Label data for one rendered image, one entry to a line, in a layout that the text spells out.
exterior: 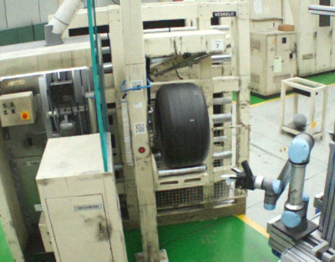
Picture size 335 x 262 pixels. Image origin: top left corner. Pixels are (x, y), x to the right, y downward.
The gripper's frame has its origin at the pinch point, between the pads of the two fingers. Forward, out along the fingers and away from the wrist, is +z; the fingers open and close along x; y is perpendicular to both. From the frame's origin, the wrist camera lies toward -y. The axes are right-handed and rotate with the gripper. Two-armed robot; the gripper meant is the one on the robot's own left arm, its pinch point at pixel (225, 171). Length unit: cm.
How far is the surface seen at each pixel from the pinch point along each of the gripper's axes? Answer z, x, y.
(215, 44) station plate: 37, 54, -72
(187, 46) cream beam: 52, 40, -70
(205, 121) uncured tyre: 22.7, 14.9, -24.4
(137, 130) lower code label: 66, 1, -15
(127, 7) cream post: 66, -11, -95
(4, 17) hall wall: 868, 418, -128
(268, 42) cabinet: 136, 476, -67
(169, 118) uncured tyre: 40.3, 0.8, -26.4
